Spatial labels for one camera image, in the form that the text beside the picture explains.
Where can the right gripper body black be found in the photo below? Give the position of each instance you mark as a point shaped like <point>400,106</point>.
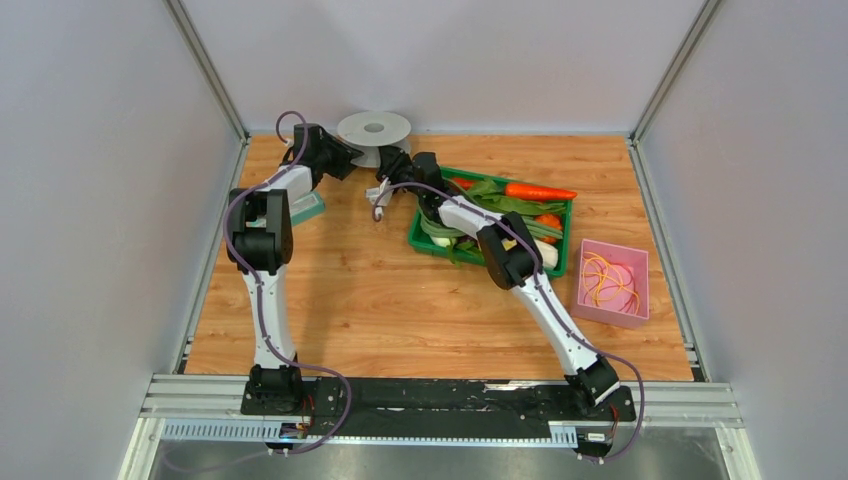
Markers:
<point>399,170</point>

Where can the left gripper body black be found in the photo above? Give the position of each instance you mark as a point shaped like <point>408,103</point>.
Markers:
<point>320,157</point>

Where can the grey filament spool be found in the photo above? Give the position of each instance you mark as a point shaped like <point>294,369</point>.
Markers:
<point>370,130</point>

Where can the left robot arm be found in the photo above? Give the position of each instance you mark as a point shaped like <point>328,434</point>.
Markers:
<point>258,234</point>

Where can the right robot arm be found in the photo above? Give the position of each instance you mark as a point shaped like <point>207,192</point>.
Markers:
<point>513,262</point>

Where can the teal small box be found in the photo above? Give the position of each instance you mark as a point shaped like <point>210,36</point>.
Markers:
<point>306,208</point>

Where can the green long beans bundle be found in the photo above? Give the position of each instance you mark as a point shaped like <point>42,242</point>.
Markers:
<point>435,229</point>

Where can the green plastic tray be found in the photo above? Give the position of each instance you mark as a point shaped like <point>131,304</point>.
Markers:
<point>465,249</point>

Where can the green leafy vegetable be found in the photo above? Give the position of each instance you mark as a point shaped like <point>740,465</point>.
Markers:
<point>491,195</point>

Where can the orange carrot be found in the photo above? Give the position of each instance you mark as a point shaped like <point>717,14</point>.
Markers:
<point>537,193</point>

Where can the orange small vegetable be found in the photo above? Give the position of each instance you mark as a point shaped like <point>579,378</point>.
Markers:
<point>553,223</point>

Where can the yellow napa cabbage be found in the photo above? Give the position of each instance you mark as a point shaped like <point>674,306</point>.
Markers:
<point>549,254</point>

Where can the yellow rubber bands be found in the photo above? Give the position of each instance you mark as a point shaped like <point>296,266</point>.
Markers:
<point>608,285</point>

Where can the pink plastic box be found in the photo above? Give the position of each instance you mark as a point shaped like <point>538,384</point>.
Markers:
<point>638,261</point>

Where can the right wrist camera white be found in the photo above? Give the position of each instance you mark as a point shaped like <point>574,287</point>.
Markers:
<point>381,195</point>

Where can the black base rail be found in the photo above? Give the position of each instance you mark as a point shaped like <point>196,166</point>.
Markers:
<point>396,411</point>

